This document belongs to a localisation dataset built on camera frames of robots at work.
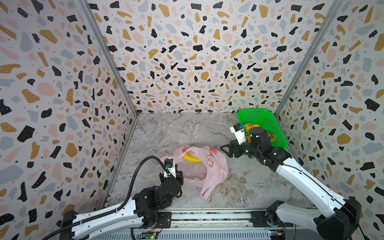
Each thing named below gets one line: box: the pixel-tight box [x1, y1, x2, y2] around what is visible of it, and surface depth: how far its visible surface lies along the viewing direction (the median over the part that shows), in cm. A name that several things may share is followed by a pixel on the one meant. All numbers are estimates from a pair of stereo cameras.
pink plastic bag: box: [160, 146, 229, 200], surface depth 77 cm
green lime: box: [267, 131, 277, 143], surface depth 102 cm
